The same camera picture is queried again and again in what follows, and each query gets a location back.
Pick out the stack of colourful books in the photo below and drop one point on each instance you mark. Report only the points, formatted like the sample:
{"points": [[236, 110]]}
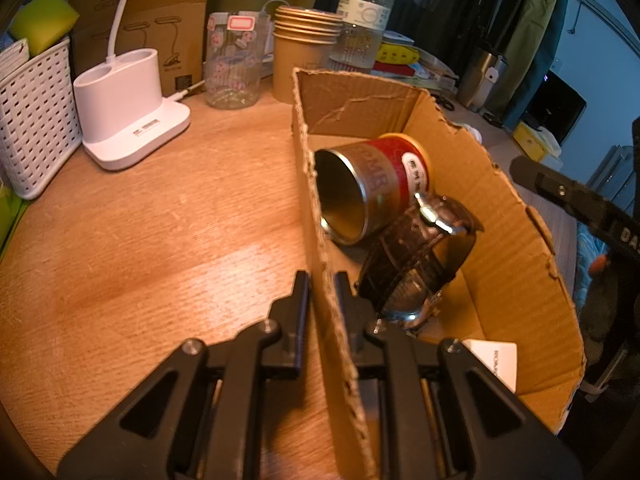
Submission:
{"points": [[435, 71]]}

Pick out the glass cup with stickers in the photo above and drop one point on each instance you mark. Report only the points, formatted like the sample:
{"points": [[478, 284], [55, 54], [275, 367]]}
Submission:
{"points": [[232, 60]]}

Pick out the yellow wet wipes packet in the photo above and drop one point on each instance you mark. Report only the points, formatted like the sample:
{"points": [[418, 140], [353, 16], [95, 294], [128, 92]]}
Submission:
{"points": [[395, 52]]}

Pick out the yellow green sponge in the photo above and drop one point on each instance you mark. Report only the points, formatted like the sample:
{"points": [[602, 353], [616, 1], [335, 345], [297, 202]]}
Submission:
{"points": [[42, 22]]}

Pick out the white woven plastic basket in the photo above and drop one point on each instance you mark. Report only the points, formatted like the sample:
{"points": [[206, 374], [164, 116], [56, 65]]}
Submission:
{"points": [[35, 115]]}

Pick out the brown cardboard lamp carton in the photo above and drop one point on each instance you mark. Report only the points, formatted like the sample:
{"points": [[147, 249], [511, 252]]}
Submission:
{"points": [[165, 10]]}

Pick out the torn cardboard box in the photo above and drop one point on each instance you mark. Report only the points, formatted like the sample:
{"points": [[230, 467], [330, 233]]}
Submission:
{"points": [[500, 240]]}

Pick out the dark computer monitor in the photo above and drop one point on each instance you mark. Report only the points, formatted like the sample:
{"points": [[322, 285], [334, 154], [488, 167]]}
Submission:
{"points": [[555, 110]]}

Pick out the yellow tissue box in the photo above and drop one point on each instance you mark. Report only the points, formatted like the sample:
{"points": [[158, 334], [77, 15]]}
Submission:
{"points": [[535, 140]]}

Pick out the white paper label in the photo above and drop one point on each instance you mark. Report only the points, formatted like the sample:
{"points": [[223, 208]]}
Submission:
{"points": [[492, 362]]}

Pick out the patterned blue bedding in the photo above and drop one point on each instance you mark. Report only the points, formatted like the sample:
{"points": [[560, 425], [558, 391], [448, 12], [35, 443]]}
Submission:
{"points": [[615, 165]]}

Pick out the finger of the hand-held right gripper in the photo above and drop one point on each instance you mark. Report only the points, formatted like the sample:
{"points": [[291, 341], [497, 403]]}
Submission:
{"points": [[560, 187]]}

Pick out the white desk lamp base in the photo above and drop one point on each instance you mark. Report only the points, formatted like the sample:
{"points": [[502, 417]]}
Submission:
{"points": [[125, 105]]}

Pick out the red book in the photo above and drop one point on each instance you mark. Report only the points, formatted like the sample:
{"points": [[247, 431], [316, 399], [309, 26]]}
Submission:
{"points": [[392, 67]]}

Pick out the red and gold tin can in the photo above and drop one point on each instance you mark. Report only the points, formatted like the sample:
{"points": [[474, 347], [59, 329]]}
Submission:
{"points": [[385, 175]]}

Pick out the clear plastic water bottle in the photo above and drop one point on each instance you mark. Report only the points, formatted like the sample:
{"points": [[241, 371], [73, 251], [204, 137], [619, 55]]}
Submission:
{"points": [[365, 15]]}

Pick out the stack of brown paper cups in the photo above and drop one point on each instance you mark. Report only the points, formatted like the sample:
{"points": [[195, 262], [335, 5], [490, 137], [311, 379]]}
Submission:
{"points": [[305, 50]]}

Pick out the teal hanging garment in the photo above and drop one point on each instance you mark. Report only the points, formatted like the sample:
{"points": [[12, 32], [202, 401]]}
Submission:
{"points": [[570, 20]]}

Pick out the olive hanging jacket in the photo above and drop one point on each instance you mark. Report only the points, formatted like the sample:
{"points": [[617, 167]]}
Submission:
{"points": [[530, 25]]}

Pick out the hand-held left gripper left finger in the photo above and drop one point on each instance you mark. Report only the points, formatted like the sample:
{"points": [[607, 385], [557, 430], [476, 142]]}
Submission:
{"points": [[300, 305]]}

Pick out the steel travel tumbler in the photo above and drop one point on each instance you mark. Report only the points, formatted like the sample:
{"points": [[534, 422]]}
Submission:
{"points": [[480, 80]]}

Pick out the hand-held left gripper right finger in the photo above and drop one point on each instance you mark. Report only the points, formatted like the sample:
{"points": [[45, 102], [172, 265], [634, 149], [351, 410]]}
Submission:
{"points": [[345, 305]]}

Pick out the white pill bottle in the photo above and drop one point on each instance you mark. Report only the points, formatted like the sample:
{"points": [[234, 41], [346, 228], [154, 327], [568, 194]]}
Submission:
{"points": [[471, 133]]}

